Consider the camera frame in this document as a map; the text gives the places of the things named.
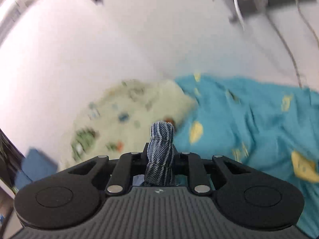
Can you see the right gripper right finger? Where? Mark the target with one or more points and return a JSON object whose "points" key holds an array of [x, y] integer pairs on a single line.
{"points": [[189, 171]]}

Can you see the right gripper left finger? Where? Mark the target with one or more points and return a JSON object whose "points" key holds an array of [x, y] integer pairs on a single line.
{"points": [[123, 171]]}

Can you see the light blue denim jeans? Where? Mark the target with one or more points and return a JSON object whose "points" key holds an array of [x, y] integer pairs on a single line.
{"points": [[160, 154]]}

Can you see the green dinosaur fleece blanket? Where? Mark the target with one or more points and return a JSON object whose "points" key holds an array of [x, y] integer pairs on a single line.
{"points": [[119, 122]]}

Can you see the teal smiley bed sheet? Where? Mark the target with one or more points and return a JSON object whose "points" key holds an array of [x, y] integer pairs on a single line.
{"points": [[269, 127]]}

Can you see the blue folded cushion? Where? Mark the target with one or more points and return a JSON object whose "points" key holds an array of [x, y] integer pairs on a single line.
{"points": [[34, 167]]}

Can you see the white air conditioner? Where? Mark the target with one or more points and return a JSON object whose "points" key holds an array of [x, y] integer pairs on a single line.
{"points": [[11, 11]]}

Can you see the dark window with frame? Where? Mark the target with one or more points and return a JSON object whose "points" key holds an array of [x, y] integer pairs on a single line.
{"points": [[11, 161]]}

